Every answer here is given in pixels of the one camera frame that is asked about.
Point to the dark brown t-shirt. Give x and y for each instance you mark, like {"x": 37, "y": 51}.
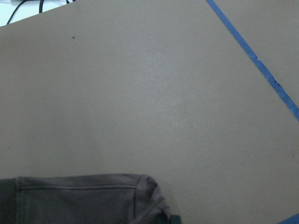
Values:
{"x": 87, "y": 199}

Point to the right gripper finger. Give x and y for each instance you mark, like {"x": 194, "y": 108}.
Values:
{"x": 175, "y": 219}

